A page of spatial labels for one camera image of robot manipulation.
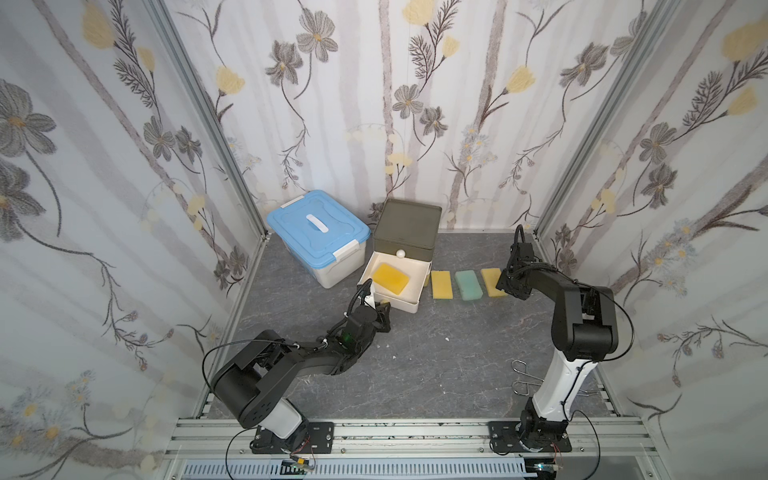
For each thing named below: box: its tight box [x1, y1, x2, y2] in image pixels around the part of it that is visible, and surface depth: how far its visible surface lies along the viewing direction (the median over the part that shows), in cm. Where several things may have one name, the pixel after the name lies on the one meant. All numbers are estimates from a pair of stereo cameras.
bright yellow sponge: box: [372, 262, 410, 295], surface depth 98 cm
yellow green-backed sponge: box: [431, 270, 453, 299], surface depth 105 cm
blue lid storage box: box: [267, 190, 372, 289], surface depth 100 cm
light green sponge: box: [455, 270, 483, 301], surface depth 104 cm
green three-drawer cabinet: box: [358, 198, 442, 313], surface depth 97 cm
